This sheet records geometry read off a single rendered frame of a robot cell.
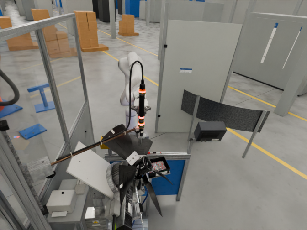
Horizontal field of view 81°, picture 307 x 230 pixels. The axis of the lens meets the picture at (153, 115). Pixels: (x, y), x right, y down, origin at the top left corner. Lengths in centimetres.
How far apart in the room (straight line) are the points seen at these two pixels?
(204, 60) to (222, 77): 46
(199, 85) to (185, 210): 194
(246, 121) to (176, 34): 169
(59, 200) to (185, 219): 154
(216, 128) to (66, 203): 139
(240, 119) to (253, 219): 134
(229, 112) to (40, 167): 259
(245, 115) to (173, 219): 179
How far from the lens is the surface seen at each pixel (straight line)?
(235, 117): 306
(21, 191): 110
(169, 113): 337
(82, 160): 131
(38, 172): 105
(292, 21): 697
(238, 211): 285
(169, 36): 287
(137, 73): 145
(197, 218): 261
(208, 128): 179
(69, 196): 158
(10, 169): 100
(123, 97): 184
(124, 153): 133
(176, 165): 212
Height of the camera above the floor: 223
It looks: 33 degrees down
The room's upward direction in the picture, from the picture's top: 4 degrees clockwise
